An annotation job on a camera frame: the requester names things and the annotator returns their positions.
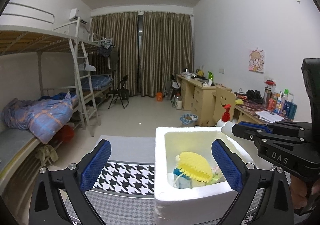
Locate black folding chair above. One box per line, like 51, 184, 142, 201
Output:
108, 75, 129, 109

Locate yellow foam fruit net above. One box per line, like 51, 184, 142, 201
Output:
176, 151, 213, 183

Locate white foam box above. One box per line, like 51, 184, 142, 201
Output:
155, 127, 272, 224

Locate wooden desk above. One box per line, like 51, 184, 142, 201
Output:
176, 73, 298, 128

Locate blue plaid quilt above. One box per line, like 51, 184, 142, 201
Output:
1, 92, 77, 144

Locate white air conditioner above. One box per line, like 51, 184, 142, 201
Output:
69, 8, 88, 25

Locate olive window curtains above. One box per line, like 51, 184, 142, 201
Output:
91, 12, 194, 97

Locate white lotion pump bottle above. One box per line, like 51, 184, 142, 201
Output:
216, 104, 236, 138

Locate blue trash bin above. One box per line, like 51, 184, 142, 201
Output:
180, 113, 198, 125

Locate houndstooth table runner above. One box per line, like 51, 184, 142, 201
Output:
57, 160, 256, 225

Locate printed paper sheet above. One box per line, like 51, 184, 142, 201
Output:
255, 111, 284, 123

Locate toiletry bottles cluster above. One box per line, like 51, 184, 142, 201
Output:
263, 78, 297, 120

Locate metal bunk bed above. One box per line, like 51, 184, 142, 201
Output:
1, 1, 102, 190

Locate cartoon girl wall picture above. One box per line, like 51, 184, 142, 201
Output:
248, 48, 265, 74

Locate wooden smiley chair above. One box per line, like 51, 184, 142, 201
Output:
213, 87, 235, 124

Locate right human hand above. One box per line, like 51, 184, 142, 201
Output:
290, 175, 308, 210

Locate blue face mask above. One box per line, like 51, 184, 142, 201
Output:
173, 168, 191, 189

